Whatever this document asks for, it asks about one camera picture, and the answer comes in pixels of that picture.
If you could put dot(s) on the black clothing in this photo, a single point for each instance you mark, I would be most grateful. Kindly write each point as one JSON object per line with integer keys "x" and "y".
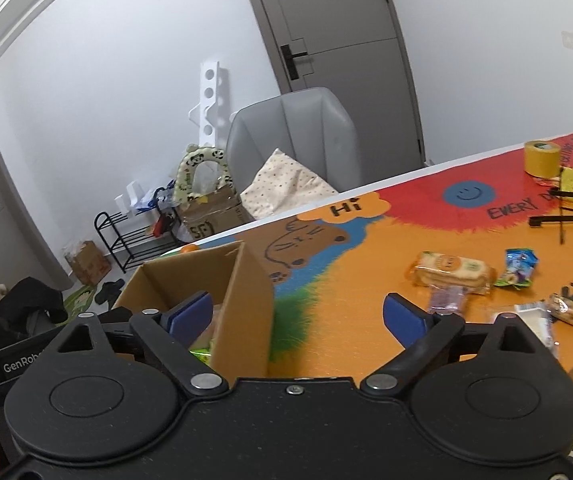
{"x": 21, "y": 305}

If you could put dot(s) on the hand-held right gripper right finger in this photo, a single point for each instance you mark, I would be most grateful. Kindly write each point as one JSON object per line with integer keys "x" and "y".
{"x": 405, "y": 319}

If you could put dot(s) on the red orange bag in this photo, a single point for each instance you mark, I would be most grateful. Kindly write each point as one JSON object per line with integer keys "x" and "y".
{"x": 164, "y": 226}

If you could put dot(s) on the grey chair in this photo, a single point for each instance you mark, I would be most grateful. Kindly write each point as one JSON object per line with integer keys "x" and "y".
{"x": 296, "y": 130}

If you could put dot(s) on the yellow tape roll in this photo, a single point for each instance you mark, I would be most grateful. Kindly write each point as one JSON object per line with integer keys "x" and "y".
{"x": 542, "y": 160}

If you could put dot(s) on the green floor mat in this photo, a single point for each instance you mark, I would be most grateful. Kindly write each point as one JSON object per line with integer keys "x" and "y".
{"x": 80, "y": 302}

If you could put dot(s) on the blue plum snack packet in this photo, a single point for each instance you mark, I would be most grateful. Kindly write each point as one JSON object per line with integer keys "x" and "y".
{"x": 516, "y": 267}

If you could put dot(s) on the small cookie packet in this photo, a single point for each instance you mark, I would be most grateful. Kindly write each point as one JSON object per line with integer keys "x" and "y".
{"x": 571, "y": 312}

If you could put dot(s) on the taped brown cardboard box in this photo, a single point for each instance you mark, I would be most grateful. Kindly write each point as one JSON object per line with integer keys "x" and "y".
{"x": 211, "y": 217}

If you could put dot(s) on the black shoe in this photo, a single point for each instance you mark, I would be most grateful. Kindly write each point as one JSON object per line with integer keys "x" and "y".
{"x": 111, "y": 292}

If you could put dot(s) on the small brown paper bag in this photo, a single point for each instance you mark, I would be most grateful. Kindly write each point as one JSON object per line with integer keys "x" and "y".
{"x": 89, "y": 262}

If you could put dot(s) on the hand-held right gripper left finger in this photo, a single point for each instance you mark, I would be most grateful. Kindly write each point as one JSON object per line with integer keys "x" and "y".
{"x": 191, "y": 317}

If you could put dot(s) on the white cracker packet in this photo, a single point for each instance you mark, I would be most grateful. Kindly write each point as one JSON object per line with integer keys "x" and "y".
{"x": 536, "y": 320}

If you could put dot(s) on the dotted cream pillow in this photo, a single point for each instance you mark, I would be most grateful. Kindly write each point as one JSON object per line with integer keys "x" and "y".
{"x": 286, "y": 185}

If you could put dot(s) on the white perforated board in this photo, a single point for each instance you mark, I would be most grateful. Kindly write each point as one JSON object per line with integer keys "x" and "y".
{"x": 211, "y": 100}

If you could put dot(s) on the blue white bag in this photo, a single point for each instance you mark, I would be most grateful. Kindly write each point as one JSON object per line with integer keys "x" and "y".
{"x": 159, "y": 197}

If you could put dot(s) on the clear biscuit packet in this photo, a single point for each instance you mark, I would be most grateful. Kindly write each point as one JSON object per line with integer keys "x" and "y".
{"x": 449, "y": 270}

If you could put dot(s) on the green snack packet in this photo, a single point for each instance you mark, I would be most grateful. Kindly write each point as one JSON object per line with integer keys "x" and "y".
{"x": 201, "y": 352}

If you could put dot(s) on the white wall outlet cover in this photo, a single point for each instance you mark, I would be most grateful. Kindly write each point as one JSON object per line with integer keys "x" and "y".
{"x": 569, "y": 40}

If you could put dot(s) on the small purple packet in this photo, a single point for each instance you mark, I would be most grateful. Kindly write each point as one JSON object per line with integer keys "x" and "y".
{"x": 446, "y": 302}

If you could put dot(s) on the black shoe rack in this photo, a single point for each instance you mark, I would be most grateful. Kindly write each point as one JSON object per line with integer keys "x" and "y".
{"x": 131, "y": 240}

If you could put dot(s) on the orange fruit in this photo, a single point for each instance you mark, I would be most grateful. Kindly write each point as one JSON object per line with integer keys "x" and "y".
{"x": 189, "y": 248}

